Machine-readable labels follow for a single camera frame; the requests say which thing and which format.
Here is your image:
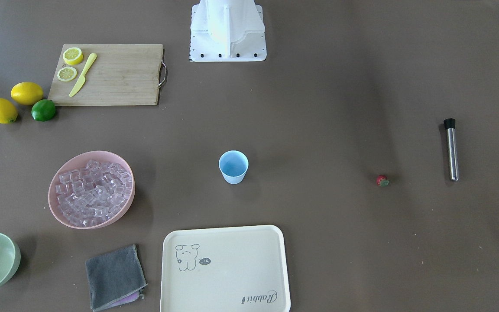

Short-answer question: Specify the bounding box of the clear ice cubes pile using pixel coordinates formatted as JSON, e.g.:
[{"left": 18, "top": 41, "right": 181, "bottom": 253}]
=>
[{"left": 55, "top": 159, "right": 133, "bottom": 227}]

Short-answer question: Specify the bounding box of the light blue plastic cup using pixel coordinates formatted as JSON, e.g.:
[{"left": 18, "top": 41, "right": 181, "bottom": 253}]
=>
[{"left": 218, "top": 150, "right": 249, "bottom": 185}]

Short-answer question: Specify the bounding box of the cream rabbit tray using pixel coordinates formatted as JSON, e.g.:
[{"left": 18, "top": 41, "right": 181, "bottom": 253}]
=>
[{"left": 160, "top": 225, "right": 291, "bottom": 312}]

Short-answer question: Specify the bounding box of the red strawberry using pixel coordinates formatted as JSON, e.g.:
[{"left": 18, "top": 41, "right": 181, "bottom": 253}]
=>
[{"left": 376, "top": 175, "right": 390, "bottom": 187}]

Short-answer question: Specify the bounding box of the bamboo cutting board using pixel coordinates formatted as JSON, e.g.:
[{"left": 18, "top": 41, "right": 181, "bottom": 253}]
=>
[{"left": 47, "top": 43, "right": 164, "bottom": 106}]

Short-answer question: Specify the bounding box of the pink bowl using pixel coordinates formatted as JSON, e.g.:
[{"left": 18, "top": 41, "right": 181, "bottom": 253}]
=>
[{"left": 48, "top": 151, "right": 136, "bottom": 230}]

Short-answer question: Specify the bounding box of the grey folded cloth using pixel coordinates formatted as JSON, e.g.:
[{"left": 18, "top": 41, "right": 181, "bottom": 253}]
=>
[{"left": 85, "top": 244, "right": 147, "bottom": 312}]

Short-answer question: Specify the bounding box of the pink cloth under grey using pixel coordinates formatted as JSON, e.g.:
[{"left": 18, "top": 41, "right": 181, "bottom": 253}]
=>
[{"left": 109, "top": 289, "right": 144, "bottom": 308}]

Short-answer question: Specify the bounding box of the yellow plastic knife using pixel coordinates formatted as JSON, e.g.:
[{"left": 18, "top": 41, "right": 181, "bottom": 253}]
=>
[{"left": 68, "top": 53, "right": 97, "bottom": 97}]

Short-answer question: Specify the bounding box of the lemon half slice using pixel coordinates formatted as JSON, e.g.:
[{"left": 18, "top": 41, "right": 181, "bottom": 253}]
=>
[{"left": 56, "top": 66, "right": 78, "bottom": 82}]

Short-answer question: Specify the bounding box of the lemon half near board corner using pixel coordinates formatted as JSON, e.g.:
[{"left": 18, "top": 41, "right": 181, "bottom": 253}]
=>
[{"left": 62, "top": 47, "right": 84, "bottom": 65}]

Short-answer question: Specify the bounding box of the steel muddler black tip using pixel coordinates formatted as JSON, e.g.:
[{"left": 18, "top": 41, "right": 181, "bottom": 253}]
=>
[{"left": 444, "top": 118, "right": 460, "bottom": 182}]

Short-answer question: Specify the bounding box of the green lime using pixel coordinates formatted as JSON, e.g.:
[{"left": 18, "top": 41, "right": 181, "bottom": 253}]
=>
[{"left": 30, "top": 99, "right": 57, "bottom": 122}]

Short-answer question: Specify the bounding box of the whole yellow lemon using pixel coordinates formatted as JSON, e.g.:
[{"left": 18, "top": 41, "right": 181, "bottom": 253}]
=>
[
  {"left": 10, "top": 81, "right": 44, "bottom": 105},
  {"left": 0, "top": 97, "right": 18, "bottom": 124}
]

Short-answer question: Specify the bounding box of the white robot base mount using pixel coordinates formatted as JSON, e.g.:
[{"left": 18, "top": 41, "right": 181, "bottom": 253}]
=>
[{"left": 189, "top": 0, "right": 267, "bottom": 62}]

